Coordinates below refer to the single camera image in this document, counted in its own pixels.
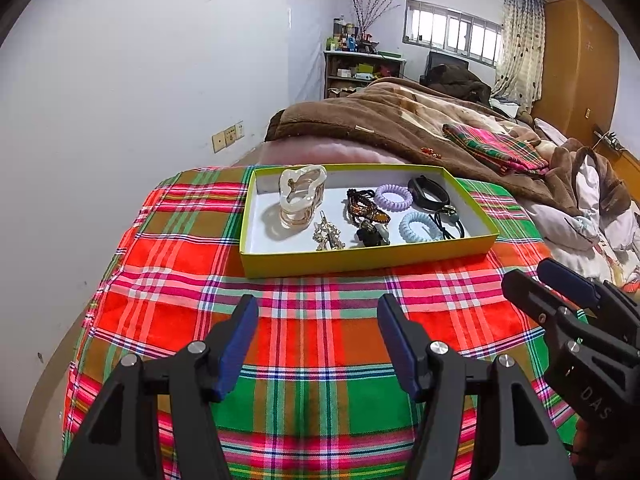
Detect black hair tie with charm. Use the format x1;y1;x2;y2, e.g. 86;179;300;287
428;205;467;241

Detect light blue spiral hair tie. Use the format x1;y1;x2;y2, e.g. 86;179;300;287
398;210;445;244

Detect black hair band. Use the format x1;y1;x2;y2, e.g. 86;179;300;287
408;174;451;212

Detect purple spiral hair tie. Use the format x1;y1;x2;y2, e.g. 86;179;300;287
373;183;414;213

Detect small black hair clip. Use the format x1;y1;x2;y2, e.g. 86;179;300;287
356;219;390;247

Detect brown beaded bracelet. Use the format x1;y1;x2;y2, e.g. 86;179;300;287
342;186;393;228

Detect translucent beige hair claw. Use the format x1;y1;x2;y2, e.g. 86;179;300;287
279;165;328;229

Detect right hand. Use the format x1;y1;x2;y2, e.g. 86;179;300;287
570;418;606;471

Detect white crumpled bedding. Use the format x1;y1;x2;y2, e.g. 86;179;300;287
518;156;639;295

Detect folded plaid cloth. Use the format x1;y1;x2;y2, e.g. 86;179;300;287
442;124;549;177

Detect wooden wardrobe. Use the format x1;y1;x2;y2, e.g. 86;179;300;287
533;0;620;145

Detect red green plaid cloth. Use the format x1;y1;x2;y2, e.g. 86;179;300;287
62;168;577;479

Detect floral curtain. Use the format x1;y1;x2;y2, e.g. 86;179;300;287
492;0;546;112

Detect dark clothes pile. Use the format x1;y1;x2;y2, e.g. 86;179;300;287
420;64;491;106

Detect brown fleece blanket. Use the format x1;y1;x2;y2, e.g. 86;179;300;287
266;77;632;217

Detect yellow-green shallow box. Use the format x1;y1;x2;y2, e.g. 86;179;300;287
240;164;498;278

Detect window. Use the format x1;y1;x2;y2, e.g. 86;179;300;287
402;0;503;67

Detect pink quilt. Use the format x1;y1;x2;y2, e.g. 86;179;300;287
235;136;407;166

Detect wooden shelf unit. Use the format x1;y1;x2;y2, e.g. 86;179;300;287
323;50;406;99

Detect purple dried flower branches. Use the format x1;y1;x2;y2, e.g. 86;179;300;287
352;0;399;40

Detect wall socket plate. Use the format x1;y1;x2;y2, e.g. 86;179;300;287
212;122;244;153

